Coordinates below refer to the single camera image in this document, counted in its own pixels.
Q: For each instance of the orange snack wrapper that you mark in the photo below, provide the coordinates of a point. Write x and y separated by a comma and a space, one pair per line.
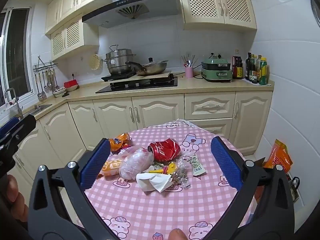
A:
117, 141

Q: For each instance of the steel faucet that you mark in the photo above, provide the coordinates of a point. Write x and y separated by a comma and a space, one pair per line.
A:
17, 105

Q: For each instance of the pink checked tablecloth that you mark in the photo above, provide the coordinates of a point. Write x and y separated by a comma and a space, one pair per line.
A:
150, 210

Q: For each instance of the yellow round strainer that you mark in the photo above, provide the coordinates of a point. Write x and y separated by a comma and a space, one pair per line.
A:
95, 62

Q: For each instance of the green electric cooker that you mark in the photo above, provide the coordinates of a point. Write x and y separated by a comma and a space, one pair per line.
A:
216, 71

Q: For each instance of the orange bread wrapper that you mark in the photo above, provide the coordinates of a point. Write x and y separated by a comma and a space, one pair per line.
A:
111, 167

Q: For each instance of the dark glass bottle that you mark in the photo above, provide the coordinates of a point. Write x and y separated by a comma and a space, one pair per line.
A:
248, 67

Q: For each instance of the clear plastic bag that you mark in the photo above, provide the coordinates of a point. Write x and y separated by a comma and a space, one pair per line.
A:
136, 165

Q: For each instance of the person's right hand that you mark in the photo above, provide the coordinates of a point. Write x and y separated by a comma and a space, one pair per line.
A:
178, 235

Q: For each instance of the green white snack packet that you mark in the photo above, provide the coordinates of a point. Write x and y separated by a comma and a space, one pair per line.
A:
198, 166

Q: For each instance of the wall utensil rack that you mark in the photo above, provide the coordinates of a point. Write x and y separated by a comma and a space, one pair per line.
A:
45, 66

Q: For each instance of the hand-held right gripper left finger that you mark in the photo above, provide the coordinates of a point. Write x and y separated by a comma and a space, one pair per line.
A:
96, 162

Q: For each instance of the red bowl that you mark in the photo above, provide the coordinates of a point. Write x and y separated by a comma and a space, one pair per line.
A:
70, 84

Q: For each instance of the orange plastic bag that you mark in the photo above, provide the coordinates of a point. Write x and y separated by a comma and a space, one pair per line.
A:
277, 157

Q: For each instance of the range hood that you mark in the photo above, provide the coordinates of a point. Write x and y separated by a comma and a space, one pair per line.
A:
140, 3

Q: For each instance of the cream drawer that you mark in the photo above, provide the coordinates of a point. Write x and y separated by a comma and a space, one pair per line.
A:
209, 106

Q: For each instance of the purple snack wrapper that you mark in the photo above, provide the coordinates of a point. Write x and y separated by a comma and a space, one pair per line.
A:
127, 146

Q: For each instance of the small cream lattice cabinet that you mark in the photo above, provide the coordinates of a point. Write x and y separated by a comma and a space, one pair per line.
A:
72, 35

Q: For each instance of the dark printed bag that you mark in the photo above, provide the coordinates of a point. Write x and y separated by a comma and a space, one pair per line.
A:
293, 187

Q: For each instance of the cream lower cabinets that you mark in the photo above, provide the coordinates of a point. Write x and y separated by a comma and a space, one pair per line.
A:
112, 115

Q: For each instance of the frying pan with lid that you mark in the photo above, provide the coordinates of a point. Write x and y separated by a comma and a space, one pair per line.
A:
152, 67

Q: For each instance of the crushed red can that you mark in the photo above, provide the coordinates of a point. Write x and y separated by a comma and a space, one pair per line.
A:
165, 150

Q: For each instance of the brown label bottle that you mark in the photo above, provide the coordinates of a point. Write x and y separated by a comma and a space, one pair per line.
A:
253, 71

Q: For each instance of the white bowl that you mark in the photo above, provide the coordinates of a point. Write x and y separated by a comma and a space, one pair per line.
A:
58, 92

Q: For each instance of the crumpled white tissue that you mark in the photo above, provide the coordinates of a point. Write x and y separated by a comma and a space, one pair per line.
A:
153, 181

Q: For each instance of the steel steamer pot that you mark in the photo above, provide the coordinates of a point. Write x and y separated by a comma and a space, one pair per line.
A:
117, 60

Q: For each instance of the pink utensil holder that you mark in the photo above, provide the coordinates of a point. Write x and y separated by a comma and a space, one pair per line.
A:
189, 72

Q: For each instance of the white tray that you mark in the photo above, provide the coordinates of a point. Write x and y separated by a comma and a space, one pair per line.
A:
269, 84

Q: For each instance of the yellow green bottle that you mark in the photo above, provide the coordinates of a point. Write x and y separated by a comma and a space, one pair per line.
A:
263, 72

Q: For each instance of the yellow candy wrapper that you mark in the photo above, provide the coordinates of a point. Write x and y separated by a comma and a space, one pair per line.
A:
166, 169

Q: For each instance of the window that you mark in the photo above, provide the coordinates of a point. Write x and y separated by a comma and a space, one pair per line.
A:
16, 55

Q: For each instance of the bundle of chopsticks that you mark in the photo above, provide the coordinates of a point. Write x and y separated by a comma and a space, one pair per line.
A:
188, 61

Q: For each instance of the black gas stove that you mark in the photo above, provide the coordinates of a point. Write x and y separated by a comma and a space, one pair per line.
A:
140, 86

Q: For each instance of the wooden board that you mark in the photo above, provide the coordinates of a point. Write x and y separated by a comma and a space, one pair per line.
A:
160, 76

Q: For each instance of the steel sink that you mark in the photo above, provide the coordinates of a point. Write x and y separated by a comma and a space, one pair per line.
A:
37, 109

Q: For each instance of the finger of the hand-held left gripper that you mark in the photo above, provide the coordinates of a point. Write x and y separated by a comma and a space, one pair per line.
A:
25, 127
7, 126

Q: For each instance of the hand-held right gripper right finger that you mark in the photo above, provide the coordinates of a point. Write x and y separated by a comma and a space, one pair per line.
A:
225, 162

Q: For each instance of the black induction cooker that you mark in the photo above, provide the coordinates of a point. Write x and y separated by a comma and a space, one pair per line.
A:
112, 77

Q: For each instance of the small clear plastic wrapper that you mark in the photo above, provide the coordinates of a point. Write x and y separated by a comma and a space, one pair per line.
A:
182, 181

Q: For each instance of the wide cream lattice cabinet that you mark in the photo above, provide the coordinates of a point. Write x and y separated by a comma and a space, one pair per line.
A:
217, 7

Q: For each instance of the row of hanging utensils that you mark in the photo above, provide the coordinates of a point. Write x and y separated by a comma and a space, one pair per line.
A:
46, 85

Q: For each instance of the person's left hand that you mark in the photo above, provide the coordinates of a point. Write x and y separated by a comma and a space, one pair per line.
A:
16, 200

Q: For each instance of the dark sauce jug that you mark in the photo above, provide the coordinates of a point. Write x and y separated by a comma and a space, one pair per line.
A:
237, 68

